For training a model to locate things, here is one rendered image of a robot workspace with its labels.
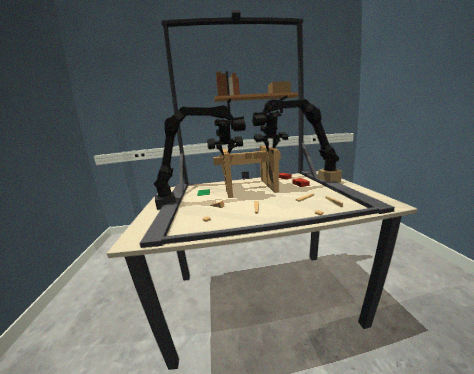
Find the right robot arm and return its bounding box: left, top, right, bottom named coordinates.
left=154, top=105, right=246, bottom=199

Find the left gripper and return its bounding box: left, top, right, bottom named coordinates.
left=254, top=124, right=289, bottom=150

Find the tan wooden rail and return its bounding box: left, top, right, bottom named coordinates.
left=213, top=151, right=267, bottom=165

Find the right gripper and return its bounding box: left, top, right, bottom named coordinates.
left=207, top=133, right=243, bottom=155

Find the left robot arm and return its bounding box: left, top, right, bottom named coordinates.
left=252, top=99, right=339, bottom=172

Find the black metal overhead frame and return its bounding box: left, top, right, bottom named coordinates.
left=162, top=17, right=318, bottom=193

